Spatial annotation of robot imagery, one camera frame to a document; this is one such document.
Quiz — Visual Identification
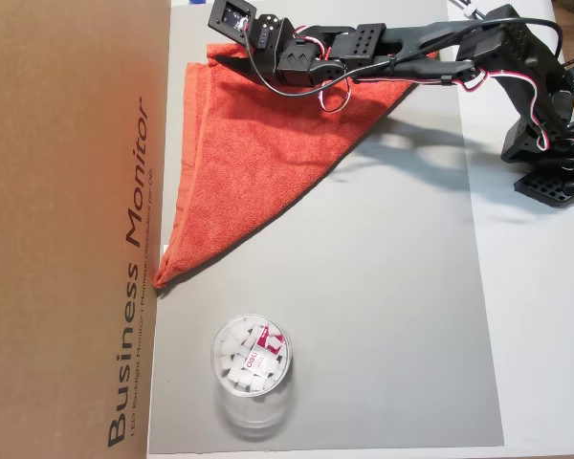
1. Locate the red white eraser wrapper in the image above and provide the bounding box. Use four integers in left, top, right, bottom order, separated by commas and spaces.
254, 324, 287, 351

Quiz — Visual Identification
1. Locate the clear plastic jar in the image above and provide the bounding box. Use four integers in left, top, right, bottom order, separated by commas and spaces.
209, 313, 296, 441

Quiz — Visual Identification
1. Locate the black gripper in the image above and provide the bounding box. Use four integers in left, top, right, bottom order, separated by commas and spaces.
213, 16, 296, 85

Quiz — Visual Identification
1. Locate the white eraser with red label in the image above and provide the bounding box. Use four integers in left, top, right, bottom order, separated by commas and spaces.
241, 351, 279, 377

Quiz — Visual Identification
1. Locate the orange terry towel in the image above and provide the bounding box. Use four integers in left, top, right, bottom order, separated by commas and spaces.
152, 41, 439, 290

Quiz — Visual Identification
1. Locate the brown cardboard monitor box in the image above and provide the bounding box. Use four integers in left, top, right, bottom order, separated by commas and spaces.
0, 0, 173, 459

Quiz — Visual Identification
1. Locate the red white servo wire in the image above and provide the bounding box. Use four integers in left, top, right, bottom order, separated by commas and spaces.
296, 36, 352, 114
458, 70, 554, 150

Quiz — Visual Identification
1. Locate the grey table mat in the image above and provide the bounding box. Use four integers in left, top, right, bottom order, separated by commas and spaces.
146, 0, 506, 455

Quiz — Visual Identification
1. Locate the black power cable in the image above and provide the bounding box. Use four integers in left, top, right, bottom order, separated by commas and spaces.
452, 0, 484, 21
449, 0, 482, 20

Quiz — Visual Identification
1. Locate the black perforated clamp plate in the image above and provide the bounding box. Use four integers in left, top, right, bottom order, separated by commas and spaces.
513, 171, 574, 208

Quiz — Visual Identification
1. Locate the black square wrist camera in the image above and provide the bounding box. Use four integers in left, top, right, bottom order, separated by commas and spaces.
208, 0, 260, 43

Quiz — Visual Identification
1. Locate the black camera cable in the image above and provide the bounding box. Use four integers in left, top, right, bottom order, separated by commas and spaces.
241, 17, 568, 99

